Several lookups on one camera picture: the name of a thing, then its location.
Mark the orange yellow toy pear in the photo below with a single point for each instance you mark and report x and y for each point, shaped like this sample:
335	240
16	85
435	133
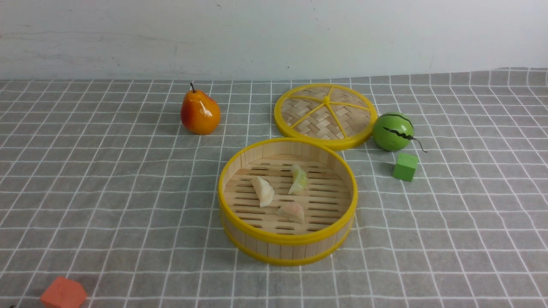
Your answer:
199	113

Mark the green wooden cube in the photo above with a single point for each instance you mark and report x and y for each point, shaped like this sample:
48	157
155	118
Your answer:
405	167

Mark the green toy watermelon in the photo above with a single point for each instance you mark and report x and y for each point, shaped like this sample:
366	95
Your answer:
393	132

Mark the orange wooden block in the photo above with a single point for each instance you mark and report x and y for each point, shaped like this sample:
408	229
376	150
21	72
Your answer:
64	293

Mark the bamboo steamer tray yellow rim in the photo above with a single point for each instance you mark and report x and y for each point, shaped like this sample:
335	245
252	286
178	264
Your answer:
329	202

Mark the white toy dumpling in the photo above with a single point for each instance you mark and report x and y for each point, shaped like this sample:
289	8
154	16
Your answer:
264	191

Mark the green toy dumpling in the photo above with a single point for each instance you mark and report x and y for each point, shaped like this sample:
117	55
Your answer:
299	180

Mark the pink toy dumpling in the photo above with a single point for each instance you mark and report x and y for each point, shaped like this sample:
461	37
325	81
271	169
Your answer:
293	211

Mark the yellow woven steamer lid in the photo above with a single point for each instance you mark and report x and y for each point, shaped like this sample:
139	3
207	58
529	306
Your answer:
334	116

